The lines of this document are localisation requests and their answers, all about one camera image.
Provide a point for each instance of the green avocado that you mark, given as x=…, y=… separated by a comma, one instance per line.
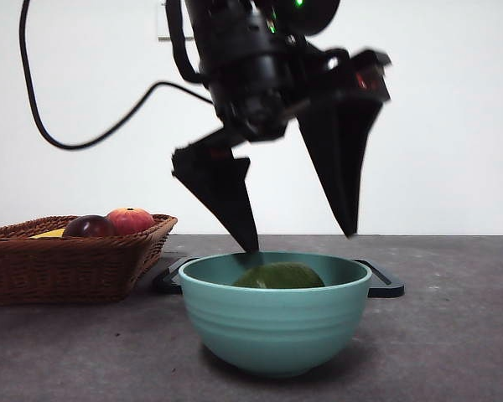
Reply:
x=281, y=276

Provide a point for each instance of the brown wicker basket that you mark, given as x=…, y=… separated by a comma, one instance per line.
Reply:
x=67, y=268

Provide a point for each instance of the black rectangular tray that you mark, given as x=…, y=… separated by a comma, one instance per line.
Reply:
x=385, y=287

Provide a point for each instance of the white wall socket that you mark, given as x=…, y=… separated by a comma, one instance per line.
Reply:
x=162, y=37

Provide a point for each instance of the teal ceramic bowl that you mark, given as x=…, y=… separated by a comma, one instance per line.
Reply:
x=276, y=326

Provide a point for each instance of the yellow fruit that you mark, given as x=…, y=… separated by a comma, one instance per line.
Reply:
x=50, y=234

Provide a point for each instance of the dark purple plum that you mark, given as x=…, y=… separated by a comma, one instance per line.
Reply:
x=88, y=226

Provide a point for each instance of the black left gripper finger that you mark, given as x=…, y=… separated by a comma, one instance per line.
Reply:
x=339, y=159
x=226, y=197

